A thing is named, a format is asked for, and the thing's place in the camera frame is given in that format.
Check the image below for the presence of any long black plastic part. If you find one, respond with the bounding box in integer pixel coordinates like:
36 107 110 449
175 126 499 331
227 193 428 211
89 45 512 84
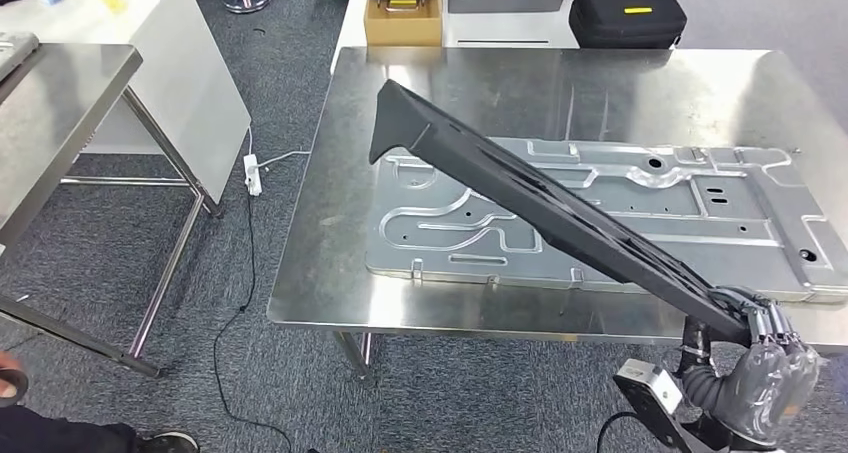
368 78 753 349

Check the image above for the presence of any stamped sheet metal panel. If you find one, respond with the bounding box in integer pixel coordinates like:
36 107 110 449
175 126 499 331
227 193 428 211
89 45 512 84
364 137 848 306

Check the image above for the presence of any white power strip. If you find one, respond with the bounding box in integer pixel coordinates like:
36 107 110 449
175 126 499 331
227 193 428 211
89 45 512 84
243 153 264 198

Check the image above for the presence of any white desk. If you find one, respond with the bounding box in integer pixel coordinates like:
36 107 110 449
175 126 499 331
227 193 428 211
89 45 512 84
0 0 253 206

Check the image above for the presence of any stainless steel table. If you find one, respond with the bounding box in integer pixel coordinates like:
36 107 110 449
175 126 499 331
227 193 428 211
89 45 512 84
0 42 227 380

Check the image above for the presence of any black floor cable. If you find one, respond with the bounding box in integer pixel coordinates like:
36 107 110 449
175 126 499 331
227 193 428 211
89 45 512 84
211 194 296 453

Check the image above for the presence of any stainless steel workbench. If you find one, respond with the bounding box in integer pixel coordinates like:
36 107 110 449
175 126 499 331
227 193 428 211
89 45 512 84
266 45 848 382

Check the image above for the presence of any white power cable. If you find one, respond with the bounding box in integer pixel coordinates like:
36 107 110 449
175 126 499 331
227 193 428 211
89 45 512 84
248 128 313 173

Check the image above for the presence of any black handheld switch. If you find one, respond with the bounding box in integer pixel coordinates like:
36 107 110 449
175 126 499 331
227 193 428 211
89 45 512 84
0 368 31 410

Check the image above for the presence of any grey metal part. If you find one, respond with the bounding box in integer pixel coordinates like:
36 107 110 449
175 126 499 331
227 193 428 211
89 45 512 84
0 31 40 82

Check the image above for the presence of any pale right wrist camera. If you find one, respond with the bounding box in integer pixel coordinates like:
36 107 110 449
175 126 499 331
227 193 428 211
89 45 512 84
612 359 687 453

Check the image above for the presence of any black zip case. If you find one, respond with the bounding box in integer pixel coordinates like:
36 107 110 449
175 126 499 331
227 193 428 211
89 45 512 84
568 0 688 50

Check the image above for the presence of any person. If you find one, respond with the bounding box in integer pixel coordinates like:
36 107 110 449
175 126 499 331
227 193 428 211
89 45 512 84
0 350 200 453

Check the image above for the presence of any cardboard box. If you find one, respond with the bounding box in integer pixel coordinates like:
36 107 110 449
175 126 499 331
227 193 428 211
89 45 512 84
362 0 444 47

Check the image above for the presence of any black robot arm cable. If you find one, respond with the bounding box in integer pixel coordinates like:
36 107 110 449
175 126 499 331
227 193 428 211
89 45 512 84
596 410 641 453

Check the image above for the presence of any person's left hand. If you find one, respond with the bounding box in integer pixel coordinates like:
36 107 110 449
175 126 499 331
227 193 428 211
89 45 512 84
0 353 22 400

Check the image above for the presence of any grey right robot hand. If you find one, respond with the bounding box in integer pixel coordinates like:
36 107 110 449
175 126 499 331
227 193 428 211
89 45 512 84
680 285 823 449

